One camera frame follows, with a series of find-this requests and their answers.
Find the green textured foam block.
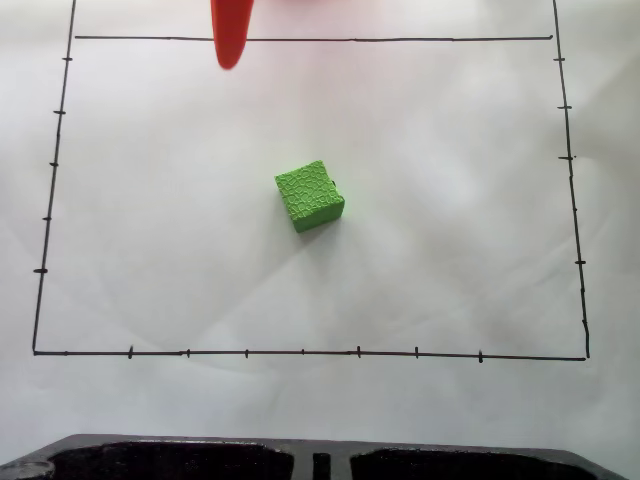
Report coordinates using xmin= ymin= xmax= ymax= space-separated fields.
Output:
xmin=273 ymin=158 xmax=347 ymax=236

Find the black moulded tray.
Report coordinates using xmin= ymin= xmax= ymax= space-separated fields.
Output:
xmin=0 ymin=433 xmax=640 ymax=480

